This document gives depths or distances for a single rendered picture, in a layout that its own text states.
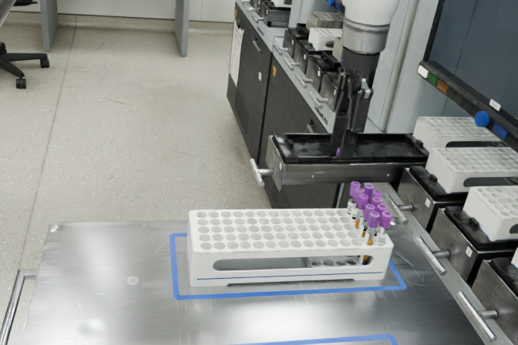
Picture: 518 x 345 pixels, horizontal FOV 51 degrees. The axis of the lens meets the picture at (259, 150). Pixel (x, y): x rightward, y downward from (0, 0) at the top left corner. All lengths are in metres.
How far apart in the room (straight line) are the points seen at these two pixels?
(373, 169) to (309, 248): 0.46
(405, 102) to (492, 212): 0.46
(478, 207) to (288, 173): 0.38
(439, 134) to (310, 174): 0.31
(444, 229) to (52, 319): 0.71
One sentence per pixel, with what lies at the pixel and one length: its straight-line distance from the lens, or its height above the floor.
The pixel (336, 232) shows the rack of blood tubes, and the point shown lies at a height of 0.88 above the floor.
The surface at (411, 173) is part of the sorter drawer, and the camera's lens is 1.21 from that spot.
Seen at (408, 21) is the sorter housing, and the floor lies 1.05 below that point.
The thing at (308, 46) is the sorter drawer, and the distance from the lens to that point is 1.88.
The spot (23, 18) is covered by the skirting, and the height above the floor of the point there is 0.04.
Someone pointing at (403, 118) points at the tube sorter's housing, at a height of 0.83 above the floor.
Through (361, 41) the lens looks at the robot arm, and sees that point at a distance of 1.07.
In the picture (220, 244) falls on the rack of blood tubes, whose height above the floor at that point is 0.88.
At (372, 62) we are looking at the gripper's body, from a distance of 1.10.
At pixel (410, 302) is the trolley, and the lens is 0.85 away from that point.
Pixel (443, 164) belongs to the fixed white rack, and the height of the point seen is 0.86.
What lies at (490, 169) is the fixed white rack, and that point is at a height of 0.86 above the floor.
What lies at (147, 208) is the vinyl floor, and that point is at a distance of 2.37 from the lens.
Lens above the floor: 1.36
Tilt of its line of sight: 28 degrees down
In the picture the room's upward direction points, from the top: 7 degrees clockwise
